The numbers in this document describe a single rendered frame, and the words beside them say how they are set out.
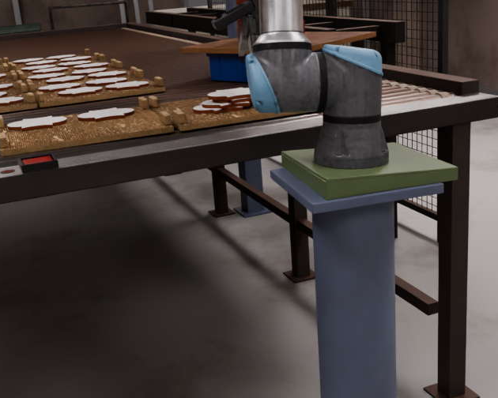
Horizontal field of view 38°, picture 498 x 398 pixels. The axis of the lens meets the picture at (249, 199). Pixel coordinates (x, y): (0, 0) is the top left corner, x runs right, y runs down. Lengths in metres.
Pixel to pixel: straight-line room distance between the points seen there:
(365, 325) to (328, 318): 0.08
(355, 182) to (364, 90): 0.18
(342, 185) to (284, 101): 0.20
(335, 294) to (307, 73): 0.46
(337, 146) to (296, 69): 0.17
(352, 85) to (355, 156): 0.14
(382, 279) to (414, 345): 1.14
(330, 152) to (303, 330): 1.39
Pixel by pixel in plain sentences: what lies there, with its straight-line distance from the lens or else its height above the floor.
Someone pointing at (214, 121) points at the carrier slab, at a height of 0.93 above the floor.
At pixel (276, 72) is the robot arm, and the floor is 1.10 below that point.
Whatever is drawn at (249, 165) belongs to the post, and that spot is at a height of 0.28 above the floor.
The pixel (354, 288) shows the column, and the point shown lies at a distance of 1.50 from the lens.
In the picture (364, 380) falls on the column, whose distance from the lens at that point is 1.61.
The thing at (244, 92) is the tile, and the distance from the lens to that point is 1.95.
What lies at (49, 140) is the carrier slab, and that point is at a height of 0.94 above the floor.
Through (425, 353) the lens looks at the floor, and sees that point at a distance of 2.60.
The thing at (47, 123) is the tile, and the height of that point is 0.95.
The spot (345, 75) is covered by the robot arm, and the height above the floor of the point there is 1.08.
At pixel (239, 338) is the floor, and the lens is 2.71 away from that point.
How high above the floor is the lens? 1.29
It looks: 18 degrees down
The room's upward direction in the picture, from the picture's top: 4 degrees counter-clockwise
